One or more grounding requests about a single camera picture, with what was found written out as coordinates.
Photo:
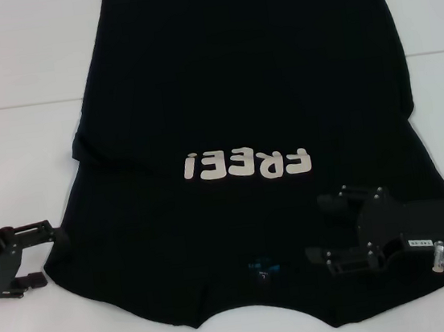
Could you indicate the black shirt with FREE print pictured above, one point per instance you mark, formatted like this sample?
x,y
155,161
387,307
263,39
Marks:
x,y
237,91

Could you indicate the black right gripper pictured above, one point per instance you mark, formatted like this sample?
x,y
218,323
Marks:
x,y
415,223

